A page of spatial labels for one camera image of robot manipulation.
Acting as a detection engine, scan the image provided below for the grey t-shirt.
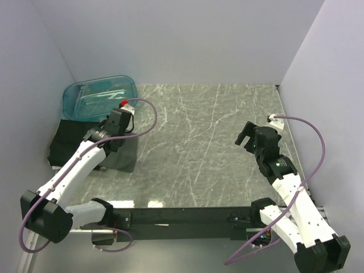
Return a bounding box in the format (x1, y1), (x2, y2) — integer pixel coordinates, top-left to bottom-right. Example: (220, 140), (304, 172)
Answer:
(99, 133), (139, 173)

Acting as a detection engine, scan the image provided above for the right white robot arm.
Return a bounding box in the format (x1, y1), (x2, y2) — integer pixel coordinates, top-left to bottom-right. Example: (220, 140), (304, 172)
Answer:
(235, 117), (350, 272)

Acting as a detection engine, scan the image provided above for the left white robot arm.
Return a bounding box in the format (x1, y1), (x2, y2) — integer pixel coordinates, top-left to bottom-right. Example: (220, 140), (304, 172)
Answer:
(20, 104), (135, 243)

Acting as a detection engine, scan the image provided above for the teal plastic bin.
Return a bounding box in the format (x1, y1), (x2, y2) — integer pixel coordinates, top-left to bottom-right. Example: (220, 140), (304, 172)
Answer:
(63, 75), (138, 122)

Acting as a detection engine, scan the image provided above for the folded black t-shirt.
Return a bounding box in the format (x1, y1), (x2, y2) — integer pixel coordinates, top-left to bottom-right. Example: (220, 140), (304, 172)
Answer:
(47, 119), (98, 167)

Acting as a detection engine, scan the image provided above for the black base beam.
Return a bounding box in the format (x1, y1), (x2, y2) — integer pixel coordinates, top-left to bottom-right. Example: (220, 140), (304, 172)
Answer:
(98, 206), (265, 242)

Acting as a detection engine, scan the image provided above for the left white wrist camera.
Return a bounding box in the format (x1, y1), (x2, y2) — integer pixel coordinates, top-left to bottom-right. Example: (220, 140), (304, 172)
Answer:
(119, 100), (135, 115)

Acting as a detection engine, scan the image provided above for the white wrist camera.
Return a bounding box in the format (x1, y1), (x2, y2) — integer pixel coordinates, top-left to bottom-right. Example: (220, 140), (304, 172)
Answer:
(119, 100), (135, 115)
(266, 114), (284, 132)

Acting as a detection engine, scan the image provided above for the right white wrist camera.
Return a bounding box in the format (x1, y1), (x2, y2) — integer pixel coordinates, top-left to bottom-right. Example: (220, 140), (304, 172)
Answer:
(266, 114), (284, 132)

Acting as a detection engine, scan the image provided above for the aluminium frame rail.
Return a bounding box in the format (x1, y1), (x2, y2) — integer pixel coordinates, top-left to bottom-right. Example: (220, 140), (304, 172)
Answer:
(312, 206), (329, 226)

